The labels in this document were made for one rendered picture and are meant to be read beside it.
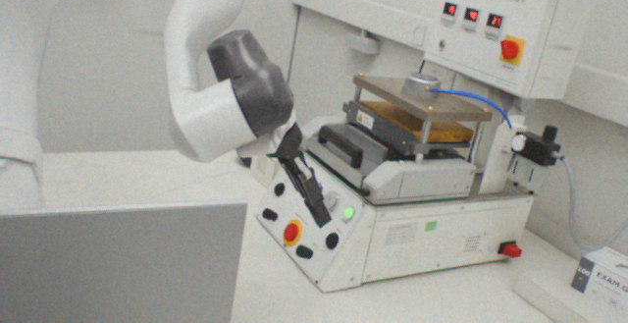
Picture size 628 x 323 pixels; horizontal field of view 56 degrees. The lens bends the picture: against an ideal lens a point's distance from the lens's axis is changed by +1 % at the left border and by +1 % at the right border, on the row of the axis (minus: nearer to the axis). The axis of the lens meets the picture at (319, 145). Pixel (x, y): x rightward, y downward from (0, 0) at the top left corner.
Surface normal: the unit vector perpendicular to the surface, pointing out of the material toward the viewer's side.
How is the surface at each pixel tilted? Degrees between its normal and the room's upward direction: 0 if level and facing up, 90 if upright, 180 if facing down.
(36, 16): 98
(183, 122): 67
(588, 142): 90
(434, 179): 90
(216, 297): 90
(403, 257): 90
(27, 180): 53
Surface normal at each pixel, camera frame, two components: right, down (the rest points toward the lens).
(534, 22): -0.86, 0.02
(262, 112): 0.07, 0.34
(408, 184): 0.49, 0.36
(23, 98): 0.91, -0.25
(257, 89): -0.11, -0.25
